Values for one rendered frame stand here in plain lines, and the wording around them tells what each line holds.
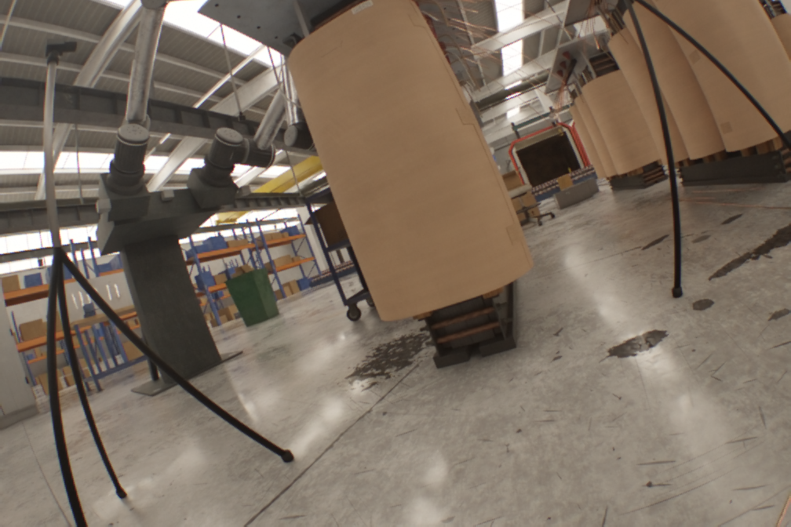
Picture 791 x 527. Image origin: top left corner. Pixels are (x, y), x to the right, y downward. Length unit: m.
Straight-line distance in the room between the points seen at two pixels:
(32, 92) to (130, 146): 5.86
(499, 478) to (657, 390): 0.30
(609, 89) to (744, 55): 2.02
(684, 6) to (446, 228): 1.54
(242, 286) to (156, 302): 2.91
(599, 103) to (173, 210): 3.70
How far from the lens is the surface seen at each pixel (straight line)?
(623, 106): 3.55
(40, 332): 8.33
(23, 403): 4.89
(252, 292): 5.44
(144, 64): 2.16
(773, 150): 1.86
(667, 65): 2.16
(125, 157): 2.06
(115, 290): 5.66
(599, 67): 3.72
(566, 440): 0.61
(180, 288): 2.86
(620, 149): 3.50
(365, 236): 0.90
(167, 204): 2.49
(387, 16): 1.01
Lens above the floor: 0.40
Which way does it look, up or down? 2 degrees up
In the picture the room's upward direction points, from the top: 21 degrees counter-clockwise
